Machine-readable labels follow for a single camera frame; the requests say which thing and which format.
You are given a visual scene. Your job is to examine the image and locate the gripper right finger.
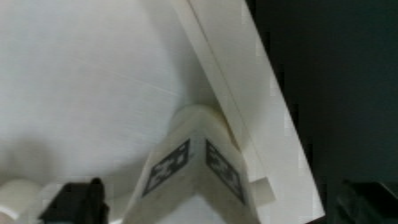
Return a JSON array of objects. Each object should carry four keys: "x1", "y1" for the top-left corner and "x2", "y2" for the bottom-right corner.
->
[{"x1": 336, "y1": 180, "x2": 398, "y2": 224}]

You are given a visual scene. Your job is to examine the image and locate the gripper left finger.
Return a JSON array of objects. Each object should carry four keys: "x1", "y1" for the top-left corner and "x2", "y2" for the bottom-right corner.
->
[{"x1": 39, "y1": 178, "x2": 110, "y2": 224}]

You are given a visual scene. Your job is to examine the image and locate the white table leg with tag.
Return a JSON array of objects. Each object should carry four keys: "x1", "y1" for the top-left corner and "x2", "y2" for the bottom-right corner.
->
[{"x1": 123, "y1": 105, "x2": 260, "y2": 224}]

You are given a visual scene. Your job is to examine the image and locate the white square table top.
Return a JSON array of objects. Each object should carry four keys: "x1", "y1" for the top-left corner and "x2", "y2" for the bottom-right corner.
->
[{"x1": 0, "y1": 0, "x2": 325, "y2": 224}]

